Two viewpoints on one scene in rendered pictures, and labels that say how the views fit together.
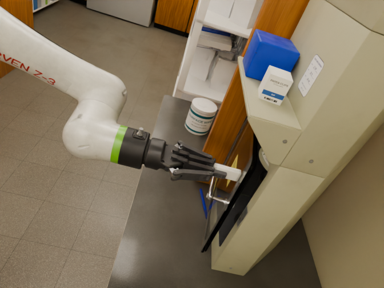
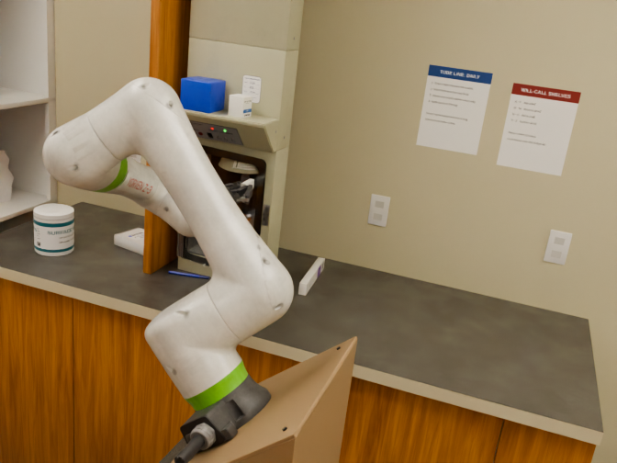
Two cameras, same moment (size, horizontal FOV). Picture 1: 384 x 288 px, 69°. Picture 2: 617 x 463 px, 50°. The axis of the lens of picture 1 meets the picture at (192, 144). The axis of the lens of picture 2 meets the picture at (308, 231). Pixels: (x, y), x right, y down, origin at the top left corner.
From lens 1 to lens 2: 1.62 m
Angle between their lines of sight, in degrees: 58
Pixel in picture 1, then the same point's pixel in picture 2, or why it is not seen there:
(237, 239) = (270, 237)
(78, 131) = not seen: hidden behind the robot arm
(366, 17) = (275, 45)
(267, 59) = (215, 94)
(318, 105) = (279, 99)
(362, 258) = (302, 204)
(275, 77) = (245, 98)
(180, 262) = not seen: hidden behind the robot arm
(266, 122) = (269, 123)
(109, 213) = not seen: outside the picture
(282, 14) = (167, 60)
